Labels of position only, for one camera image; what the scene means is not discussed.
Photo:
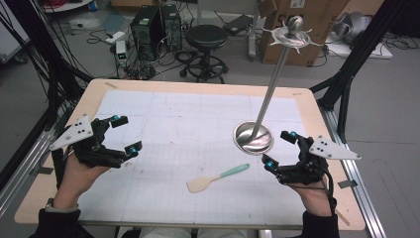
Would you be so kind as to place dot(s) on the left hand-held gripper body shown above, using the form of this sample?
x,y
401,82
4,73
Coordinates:
x,y
81,132

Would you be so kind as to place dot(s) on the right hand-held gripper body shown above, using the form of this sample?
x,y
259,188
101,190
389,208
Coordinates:
x,y
317,155

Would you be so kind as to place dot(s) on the person's right hand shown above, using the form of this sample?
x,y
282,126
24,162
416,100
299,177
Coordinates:
x,y
312,198

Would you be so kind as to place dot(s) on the person's left hand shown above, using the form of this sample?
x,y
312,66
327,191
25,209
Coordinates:
x,y
77,180

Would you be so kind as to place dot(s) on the metal utensil hanging stand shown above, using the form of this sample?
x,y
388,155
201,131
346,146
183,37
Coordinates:
x,y
274,82

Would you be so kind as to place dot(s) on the white grid mat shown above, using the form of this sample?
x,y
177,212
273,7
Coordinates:
x,y
185,115

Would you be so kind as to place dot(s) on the small device with green display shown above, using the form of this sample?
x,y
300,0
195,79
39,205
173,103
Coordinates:
x,y
121,53

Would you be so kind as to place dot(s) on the wrist watch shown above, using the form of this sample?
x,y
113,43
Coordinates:
x,y
49,203

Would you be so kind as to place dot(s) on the white power strip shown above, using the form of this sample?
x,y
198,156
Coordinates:
x,y
115,37

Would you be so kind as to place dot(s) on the black computer tower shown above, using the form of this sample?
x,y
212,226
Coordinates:
x,y
171,26
145,29

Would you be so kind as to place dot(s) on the person's legs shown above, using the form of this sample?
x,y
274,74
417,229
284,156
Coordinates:
x,y
185,233

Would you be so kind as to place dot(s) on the white stand pole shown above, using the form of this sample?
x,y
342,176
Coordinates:
x,y
253,29

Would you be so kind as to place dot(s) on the black round stool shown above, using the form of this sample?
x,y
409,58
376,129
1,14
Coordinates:
x,y
206,39

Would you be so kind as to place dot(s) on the large cardboard box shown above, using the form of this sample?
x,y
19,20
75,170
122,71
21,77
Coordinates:
x,y
330,20

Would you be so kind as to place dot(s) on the flat black device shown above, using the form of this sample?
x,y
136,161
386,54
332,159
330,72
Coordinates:
x,y
237,23

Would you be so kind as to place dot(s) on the grey plastic casing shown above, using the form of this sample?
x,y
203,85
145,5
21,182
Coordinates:
x,y
353,26

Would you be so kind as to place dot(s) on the aluminium rail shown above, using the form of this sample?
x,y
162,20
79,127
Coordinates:
x,y
23,168
363,198

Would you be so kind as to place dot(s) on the black metal frame stand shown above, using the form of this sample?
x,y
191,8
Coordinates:
x,y
52,66
360,46

